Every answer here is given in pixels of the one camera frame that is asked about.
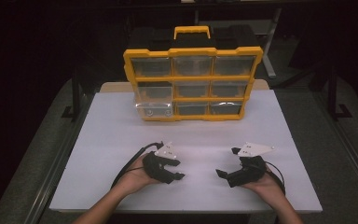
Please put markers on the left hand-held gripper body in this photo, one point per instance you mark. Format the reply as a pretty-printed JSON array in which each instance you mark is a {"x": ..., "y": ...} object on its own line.
[{"x": 155, "y": 166}]

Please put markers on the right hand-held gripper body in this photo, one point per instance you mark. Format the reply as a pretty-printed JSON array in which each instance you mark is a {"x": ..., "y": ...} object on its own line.
[{"x": 248, "y": 171}]

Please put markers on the silver hex nut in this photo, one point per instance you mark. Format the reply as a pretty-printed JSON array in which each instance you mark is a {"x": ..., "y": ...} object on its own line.
[
  {"x": 149, "y": 113},
  {"x": 167, "y": 113}
]

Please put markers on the clear plastic drawer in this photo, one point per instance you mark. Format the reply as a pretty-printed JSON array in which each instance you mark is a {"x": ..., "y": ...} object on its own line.
[{"x": 154, "y": 107}]

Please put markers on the yellow black parts organizer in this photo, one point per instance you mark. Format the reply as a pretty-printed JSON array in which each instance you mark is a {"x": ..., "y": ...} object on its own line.
[{"x": 192, "y": 77}]

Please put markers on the person's right hand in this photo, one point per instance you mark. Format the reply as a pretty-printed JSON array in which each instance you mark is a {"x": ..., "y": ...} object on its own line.
[{"x": 264, "y": 188}]

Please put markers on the person's left hand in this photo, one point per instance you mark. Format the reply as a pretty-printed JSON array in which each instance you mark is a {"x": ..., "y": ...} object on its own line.
[{"x": 135, "y": 180}]

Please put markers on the grid of clear bins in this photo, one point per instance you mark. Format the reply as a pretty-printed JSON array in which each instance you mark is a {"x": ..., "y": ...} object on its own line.
[{"x": 192, "y": 66}]

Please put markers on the black metal stand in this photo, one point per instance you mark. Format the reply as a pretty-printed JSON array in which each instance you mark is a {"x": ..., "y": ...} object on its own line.
[
  {"x": 75, "y": 93},
  {"x": 333, "y": 93}
]

